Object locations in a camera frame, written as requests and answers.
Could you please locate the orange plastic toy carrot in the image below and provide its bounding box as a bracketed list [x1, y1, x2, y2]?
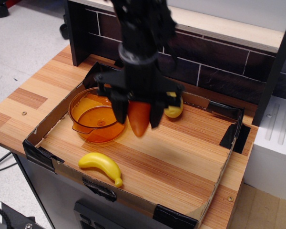
[127, 101, 151, 137]

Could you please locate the dark brick pattern backsplash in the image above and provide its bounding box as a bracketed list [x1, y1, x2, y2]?
[64, 0, 286, 126]

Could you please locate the yellow plastic toy banana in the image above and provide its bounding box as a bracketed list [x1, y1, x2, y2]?
[78, 152, 123, 187]

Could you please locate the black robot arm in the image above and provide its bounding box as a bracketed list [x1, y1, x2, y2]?
[94, 0, 184, 128]

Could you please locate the yellow plastic toy potato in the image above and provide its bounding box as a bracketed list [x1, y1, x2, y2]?
[163, 96, 183, 118]

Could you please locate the black metal bracket with screw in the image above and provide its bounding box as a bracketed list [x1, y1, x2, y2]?
[0, 201, 40, 229]

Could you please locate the cardboard fence with black tape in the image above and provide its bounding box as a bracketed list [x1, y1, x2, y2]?
[23, 63, 256, 229]

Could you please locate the orange transparent plastic pot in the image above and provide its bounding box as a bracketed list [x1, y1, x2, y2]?
[69, 87, 125, 143]

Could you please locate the black control box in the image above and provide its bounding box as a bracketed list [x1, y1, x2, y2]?
[74, 202, 115, 229]

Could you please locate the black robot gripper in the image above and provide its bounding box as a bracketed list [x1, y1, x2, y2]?
[94, 44, 184, 128]

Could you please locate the white grooved sink block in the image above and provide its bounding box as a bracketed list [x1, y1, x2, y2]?
[244, 96, 286, 200]

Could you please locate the black chair caster wheel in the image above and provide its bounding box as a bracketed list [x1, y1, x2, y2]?
[59, 23, 69, 40]

